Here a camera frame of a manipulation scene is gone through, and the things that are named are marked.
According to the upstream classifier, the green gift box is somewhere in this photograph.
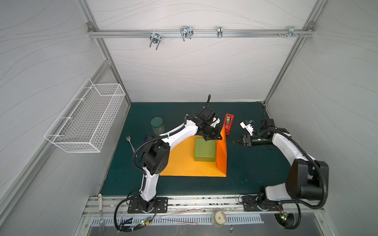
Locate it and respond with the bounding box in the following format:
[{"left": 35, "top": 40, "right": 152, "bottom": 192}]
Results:
[{"left": 194, "top": 137, "right": 217, "bottom": 162}]

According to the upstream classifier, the orange wrapping paper sheet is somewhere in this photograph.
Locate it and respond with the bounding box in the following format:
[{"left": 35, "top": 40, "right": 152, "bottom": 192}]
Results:
[{"left": 161, "top": 129, "right": 227, "bottom": 178}]

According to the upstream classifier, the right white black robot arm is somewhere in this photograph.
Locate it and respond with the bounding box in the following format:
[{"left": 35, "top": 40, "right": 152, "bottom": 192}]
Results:
[{"left": 235, "top": 119, "right": 329, "bottom": 211}]

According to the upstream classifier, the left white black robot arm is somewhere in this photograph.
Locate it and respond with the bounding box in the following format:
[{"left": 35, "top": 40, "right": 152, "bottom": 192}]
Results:
[{"left": 132, "top": 115, "right": 222, "bottom": 205}]

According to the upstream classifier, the red tape dispenser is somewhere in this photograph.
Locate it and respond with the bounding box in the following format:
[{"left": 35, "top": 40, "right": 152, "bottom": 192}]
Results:
[{"left": 224, "top": 113, "right": 234, "bottom": 135}]

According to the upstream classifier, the white slotted vent strip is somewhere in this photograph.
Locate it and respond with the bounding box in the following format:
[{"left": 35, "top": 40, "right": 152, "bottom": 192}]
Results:
[{"left": 90, "top": 214, "right": 264, "bottom": 227}]

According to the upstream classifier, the silver metal fork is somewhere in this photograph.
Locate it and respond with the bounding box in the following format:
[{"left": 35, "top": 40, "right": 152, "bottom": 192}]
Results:
[{"left": 126, "top": 136, "right": 135, "bottom": 153}]

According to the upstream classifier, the middle metal u-bolt clamp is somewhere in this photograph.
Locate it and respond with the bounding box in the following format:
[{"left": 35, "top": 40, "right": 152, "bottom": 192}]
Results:
[{"left": 180, "top": 26, "right": 194, "bottom": 41}]

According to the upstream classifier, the metal u-bolt clamp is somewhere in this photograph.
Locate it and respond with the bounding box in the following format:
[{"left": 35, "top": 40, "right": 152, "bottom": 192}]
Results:
[
  {"left": 180, "top": 26, "right": 194, "bottom": 41},
  {"left": 149, "top": 32, "right": 161, "bottom": 50}
]

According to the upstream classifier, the left metal u-bolt clamp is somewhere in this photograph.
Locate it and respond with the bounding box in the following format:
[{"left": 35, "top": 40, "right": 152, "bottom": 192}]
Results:
[{"left": 149, "top": 32, "right": 161, "bottom": 50}]

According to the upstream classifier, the right metal bolt clamp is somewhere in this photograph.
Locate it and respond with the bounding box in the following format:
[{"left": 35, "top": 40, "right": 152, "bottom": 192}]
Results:
[{"left": 278, "top": 26, "right": 304, "bottom": 38}]

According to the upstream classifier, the fork hanging at front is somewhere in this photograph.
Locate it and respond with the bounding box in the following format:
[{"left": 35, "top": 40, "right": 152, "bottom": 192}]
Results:
[{"left": 99, "top": 210, "right": 105, "bottom": 234}]

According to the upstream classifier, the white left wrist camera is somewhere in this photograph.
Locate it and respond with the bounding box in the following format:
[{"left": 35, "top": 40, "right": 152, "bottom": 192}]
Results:
[{"left": 210, "top": 117, "right": 221, "bottom": 128}]

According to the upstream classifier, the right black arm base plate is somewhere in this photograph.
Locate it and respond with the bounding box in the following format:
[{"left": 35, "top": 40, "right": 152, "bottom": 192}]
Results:
[{"left": 239, "top": 195, "right": 283, "bottom": 212}]

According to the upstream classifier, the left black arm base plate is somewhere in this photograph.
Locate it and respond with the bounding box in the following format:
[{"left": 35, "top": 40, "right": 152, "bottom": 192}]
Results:
[{"left": 128, "top": 196, "right": 168, "bottom": 213}]

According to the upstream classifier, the right black base cable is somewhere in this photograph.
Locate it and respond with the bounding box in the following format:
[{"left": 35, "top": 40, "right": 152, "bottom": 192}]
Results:
[{"left": 274, "top": 202, "right": 302, "bottom": 230}]

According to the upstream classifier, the black base cable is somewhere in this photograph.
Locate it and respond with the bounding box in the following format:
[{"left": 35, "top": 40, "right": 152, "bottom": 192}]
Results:
[
  {"left": 113, "top": 194, "right": 157, "bottom": 233},
  {"left": 274, "top": 202, "right": 302, "bottom": 230}
]

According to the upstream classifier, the left black base cable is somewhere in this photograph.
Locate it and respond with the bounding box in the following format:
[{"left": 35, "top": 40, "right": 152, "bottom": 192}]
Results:
[{"left": 113, "top": 194, "right": 157, "bottom": 233}]

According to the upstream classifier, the small metal bracket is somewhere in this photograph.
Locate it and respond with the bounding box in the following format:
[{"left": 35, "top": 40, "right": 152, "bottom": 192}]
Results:
[{"left": 217, "top": 26, "right": 223, "bottom": 38}]

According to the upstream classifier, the aluminium crossbar rail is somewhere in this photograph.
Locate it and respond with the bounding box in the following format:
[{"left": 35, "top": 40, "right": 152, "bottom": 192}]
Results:
[{"left": 88, "top": 28, "right": 316, "bottom": 38}]

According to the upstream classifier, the white wire basket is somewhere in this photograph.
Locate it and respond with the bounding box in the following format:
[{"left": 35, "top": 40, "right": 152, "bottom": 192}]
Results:
[{"left": 44, "top": 78, "right": 126, "bottom": 153}]

